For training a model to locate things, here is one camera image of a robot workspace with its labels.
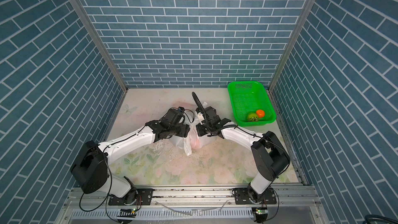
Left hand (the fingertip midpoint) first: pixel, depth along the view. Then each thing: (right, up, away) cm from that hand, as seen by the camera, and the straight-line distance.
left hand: (185, 128), depth 86 cm
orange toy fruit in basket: (+48, +7, +15) cm, 51 cm away
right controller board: (+38, -39, -13) cm, 56 cm away
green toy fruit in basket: (+41, +5, +10) cm, 42 cm away
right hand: (+6, 0, +2) cm, 6 cm away
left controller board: (-26, -38, -14) cm, 48 cm away
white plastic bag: (+3, -8, -4) cm, 9 cm away
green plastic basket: (+43, +18, +30) cm, 55 cm away
